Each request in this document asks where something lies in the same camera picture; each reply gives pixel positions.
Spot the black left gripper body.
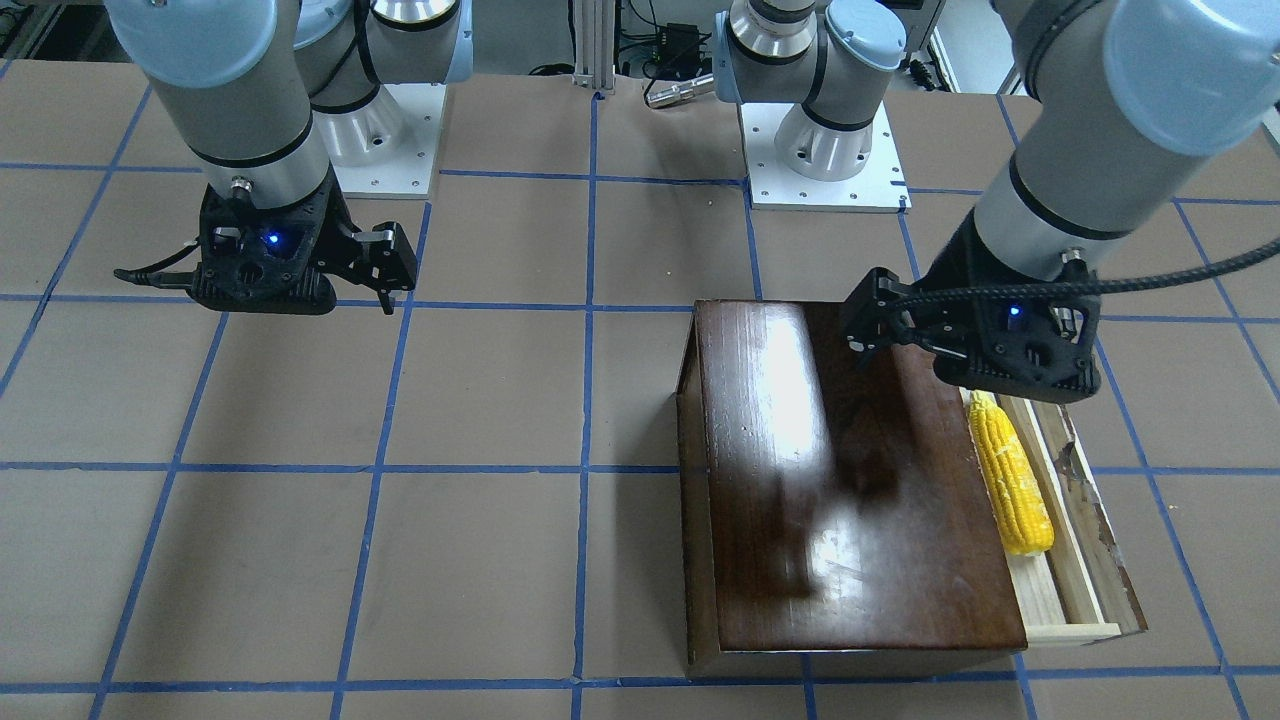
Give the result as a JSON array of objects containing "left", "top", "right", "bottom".
[{"left": 911, "top": 214, "right": 1101, "bottom": 405}]

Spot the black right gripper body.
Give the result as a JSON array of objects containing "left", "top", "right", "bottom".
[{"left": 188, "top": 170, "right": 364, "bottom": 315}]

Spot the yellow corn cob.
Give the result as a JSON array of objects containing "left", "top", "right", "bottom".
[{"left": 968, "top": 389, "right": 1055, "bottom": 556}]

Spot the wooden drawer with white handle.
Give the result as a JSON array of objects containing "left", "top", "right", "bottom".
[{"left": 992, "top": 395, "right": 1149, "bottom": 650}]

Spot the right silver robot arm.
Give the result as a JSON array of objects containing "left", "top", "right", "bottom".
[{"left": 105, "top": 1, "right": 474, "bottom": 316}]

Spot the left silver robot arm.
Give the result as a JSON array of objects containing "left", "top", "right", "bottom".
[{"left": 712, "top": 1, "right": 1277, "bottom": 404}]

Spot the dark brown wooden cabinet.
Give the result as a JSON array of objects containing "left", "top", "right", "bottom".
[{"left": 675, "top": 300, "right": 1029, "bottom": 679}]

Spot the silver metal cylinder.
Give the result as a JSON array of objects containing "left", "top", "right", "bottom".
[{"left": 644, "top": 74, "right": 716, "bottom": 110}]

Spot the black power adapter box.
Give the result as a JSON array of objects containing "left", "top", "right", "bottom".
[{"left": 653, "top": 23, "right": 703, "bottom": 64}]

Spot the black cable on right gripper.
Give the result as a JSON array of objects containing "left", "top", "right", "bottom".
[{"left": 113, "top": 243, "right": 206, "bottom": 293}]

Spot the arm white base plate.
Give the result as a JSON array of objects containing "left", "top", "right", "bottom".
[
  {"left": 314, "top": 85, "right": 448, "bottom": 200},
  {"left": 739, "top": 102, "right": 911, "bottom": 213}
]

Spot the black braided cable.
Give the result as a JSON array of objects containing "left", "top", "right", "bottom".
[{"left": 895, "top": 234, "right": 1280, "bottom": 346}]

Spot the aluminium frame post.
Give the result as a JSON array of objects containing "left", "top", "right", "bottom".
[{"left": 570, "top": 1, "right": 618, "bottom": 99}]

